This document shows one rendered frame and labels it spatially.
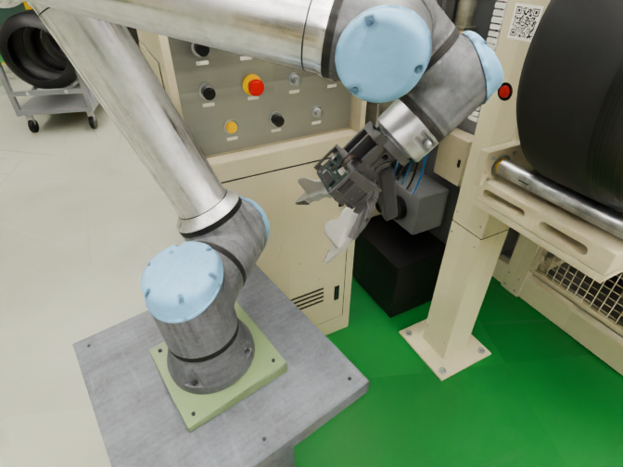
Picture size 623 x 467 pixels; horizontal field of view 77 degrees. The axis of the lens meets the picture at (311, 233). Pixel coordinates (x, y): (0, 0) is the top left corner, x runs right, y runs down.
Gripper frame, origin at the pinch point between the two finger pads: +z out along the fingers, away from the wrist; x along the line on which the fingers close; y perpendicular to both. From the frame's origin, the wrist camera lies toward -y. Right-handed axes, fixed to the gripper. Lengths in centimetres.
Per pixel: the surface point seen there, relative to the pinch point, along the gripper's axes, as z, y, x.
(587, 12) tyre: -56, -14, -8
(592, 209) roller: -40, -48, 5
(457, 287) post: -1, -90, -18
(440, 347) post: 22, -112, -12
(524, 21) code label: -59, -32, -34
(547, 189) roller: -37, -48, -5
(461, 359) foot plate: 20, -120, -7
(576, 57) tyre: -51, -17, -5
